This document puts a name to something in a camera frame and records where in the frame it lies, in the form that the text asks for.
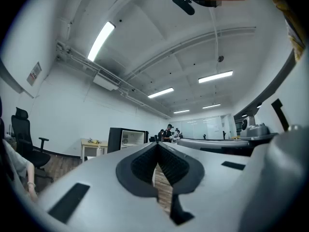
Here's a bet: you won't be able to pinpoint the black head-worn camera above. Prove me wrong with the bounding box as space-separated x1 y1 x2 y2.
171 0 195 16

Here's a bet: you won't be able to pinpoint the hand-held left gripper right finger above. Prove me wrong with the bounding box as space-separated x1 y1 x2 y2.
157 141 252 232

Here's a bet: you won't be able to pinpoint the black white microwave oven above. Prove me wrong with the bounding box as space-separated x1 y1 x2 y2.
107 127 149 154

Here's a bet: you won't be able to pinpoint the person's patterned shirt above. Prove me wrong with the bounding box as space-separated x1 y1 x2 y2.
264 0 306 62

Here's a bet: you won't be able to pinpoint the white ceiling pipes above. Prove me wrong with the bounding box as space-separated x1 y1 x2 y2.
55 40 172 120

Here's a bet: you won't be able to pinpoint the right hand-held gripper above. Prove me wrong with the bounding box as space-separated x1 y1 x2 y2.
177 116 279 151

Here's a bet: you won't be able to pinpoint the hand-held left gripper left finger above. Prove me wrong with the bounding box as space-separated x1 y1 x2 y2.
38 141 180 232

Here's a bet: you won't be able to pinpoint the white ceiling air conditioner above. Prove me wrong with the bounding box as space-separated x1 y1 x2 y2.
92 68 122 91

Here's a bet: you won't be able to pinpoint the wall poster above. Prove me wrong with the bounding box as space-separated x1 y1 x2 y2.
26 61 42 87

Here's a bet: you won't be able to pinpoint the black office chair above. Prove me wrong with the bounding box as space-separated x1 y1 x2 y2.
11 107 54 184

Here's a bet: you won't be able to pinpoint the small wooden table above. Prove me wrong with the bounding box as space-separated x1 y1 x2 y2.
80 138 109 163

